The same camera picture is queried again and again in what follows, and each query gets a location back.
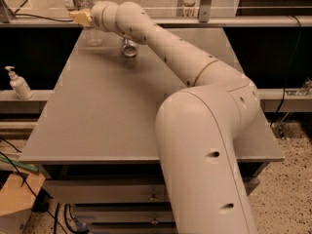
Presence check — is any grey metal post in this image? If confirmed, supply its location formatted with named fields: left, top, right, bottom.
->
left=199, top=0, right=212, bottom=22

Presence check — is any grey drawer cabinet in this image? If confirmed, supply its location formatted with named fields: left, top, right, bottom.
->
left=22, top=30, right=282, bottom=234

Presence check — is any cardboard box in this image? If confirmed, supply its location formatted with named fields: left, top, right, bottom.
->
left=0, top=172, right=45, bottom=234

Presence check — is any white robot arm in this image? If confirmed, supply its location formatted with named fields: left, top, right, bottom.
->
left=69, top=1, right=260, bottom=234

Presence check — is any clear plastic water bottle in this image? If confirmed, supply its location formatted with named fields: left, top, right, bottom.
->
left=75, top=0, right=102, bottom=47

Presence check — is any black floor cable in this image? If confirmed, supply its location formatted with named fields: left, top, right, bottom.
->
left=0, top=136, right=71, bottom=234

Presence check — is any silver soda can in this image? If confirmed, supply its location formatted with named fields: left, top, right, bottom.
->
left=122, top=38, right=137, bottom=58

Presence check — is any green hose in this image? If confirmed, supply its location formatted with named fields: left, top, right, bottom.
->
left=0, top=156, right=40, bottom=174

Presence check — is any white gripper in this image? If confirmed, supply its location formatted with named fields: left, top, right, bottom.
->
left=68, top=1, right=118, bottom=32

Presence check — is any black cable on shelf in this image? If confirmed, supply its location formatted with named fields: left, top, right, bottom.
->
left=13, top=0, right=75, bottom=23

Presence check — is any white pump dispenser bottle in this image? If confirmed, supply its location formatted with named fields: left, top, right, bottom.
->
left=5, top=66, right=33, bottom=99

